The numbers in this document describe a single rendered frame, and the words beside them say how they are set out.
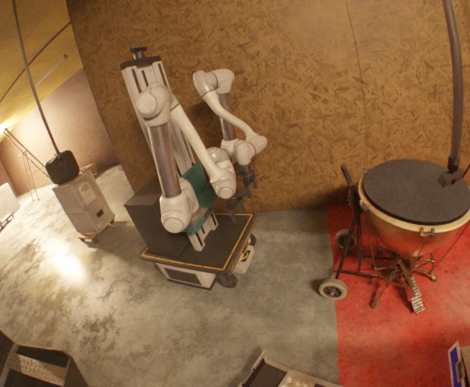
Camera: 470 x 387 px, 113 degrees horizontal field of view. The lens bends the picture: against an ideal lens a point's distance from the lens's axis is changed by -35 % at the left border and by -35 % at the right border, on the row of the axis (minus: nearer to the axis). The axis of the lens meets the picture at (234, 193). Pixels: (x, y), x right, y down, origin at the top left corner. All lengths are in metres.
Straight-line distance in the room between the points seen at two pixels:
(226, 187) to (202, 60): 1.40
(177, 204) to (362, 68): 1.80
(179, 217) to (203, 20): 1.70
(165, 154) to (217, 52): 1.29
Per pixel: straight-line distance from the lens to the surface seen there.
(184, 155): 1.77
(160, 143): 1.12
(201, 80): 1.62
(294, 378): 1.52
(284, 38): 2.11
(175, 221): 1.21
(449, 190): 1.44
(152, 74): 1.72
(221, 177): 1.17
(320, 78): 2.12
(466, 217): 1.31
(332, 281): 1.62
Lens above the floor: 1.50
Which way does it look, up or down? 28 degrees down
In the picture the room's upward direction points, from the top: 17 degrees counter-clockwise
